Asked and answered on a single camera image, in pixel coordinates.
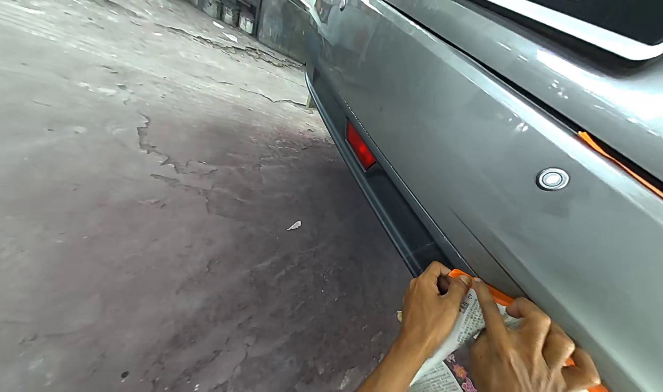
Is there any person's left hand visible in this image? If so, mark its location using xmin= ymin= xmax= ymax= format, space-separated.
xmin=401 ymin=261 xmax=473 ymax=360

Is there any dark rack with containers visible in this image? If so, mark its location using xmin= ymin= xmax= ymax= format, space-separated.
xmin=191 ymin=0 xmax=262 ymax=36

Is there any orange tape strip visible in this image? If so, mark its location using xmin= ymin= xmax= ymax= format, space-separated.
xmin=578 ymin=131 xmax=663 ymax=211

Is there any red bumper reflector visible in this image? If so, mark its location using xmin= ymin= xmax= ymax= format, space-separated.
xmin=346 ymin=119 xmax=376 ymax=171

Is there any grey metal panel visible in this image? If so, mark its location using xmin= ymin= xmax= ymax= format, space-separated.
xmin=257 ymin=0 xmax=312 ymax=65

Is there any printed newspaper sheet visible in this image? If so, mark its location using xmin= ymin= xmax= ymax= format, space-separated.
xmin=409 ymin=287 xmax=523 ymax=392

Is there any black lower bumper trim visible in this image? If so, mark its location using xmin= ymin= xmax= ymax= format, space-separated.
xmin=304 ymin=65 xmax=476 ymax=278

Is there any silver grey car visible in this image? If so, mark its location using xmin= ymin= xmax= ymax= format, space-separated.
xmin=304 ymin=0 xmax=663 ymax=392

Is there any person's right hand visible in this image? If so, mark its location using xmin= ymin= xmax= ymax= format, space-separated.
xmin=469 ymin=278 xmax=602 ymax=392

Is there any round parking sensor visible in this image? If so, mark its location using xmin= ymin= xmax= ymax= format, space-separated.
xmin=536 ymin=167 xmax=571 ymax=192

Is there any person's left forearm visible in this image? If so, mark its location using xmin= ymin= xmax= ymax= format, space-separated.
xmin=356 ymin=336 xmax=435 ymax=392

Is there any orange masking tape with newspaper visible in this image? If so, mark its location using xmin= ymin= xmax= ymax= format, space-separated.
xmin=448 ymin=268 xmax=610 ymax=392

